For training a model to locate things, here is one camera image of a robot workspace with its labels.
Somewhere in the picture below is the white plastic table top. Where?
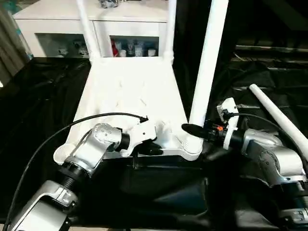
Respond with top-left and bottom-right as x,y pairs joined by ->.
53,56 -> 204,164

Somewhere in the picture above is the white plastic table leg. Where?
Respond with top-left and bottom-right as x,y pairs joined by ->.
187,0 -> 229,145
249,83 -> 308,150
76,0 -> 101,64
163,0 -> 178,63

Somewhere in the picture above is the black table mat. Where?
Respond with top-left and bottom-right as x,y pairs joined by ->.
0,56 -> 308,229

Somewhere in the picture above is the clear glass ornament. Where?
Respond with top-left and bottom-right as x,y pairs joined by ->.
98,0 -> 120,9

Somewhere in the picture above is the white glass-door cabinet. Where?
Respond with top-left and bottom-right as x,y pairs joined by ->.
13,0 -> 169,59

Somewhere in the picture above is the grey curtain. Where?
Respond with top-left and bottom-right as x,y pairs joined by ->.
0,9 -> 34,83

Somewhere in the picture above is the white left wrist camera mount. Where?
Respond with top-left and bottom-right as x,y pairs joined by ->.
120,119 -> 157,159

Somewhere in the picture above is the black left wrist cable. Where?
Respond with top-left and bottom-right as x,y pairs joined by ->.
4,112 -> 149,227

